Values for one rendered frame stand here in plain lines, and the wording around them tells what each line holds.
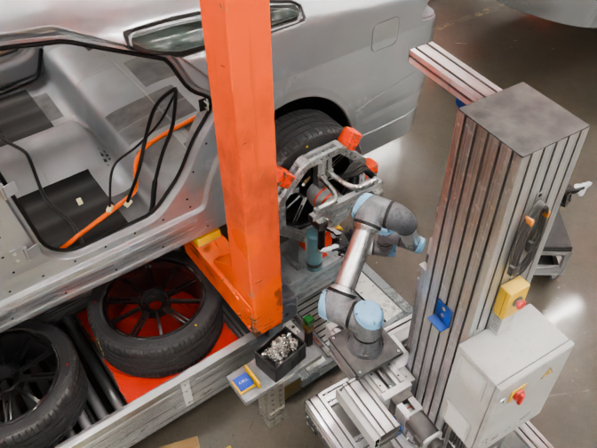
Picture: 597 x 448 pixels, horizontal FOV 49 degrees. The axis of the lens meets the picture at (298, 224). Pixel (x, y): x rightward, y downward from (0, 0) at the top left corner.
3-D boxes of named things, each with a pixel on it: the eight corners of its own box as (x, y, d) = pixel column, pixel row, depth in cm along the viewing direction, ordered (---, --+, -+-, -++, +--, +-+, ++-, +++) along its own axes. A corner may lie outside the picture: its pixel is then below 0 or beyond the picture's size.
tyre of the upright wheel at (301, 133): (220, 148, 313) (246, 235, 363) (248, 175, 299) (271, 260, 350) (330, 84, 332) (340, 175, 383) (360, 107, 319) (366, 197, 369)
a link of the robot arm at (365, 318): (375, 347, 259) (378, 326, 250) (344, 334, 264) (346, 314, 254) (386, 324, 267) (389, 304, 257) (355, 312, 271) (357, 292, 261)
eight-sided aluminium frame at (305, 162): (354, 206, 364) (360, 126, 325) (362, 212, 360) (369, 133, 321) (273, 250, 342) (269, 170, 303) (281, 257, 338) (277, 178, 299)
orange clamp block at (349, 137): (344, 143, 327) (353, 127, 324) (354, 151, 322) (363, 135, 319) (335, 141, 322) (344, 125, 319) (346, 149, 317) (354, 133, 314)
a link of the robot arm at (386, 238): (405, 224, 299) (402, 241, 307) (382, 216, 303) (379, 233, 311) (399, 236, 295) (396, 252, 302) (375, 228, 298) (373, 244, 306)
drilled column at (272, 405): (274, 404, 344) (272, 359, 314) (286, 418, 338) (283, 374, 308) (258, 414, 340) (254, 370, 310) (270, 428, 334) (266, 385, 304)
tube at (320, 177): (322, 178, 320) (322, 161, 313) (346, 199, 309) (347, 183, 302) (292, 192, 313) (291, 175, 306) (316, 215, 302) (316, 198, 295)
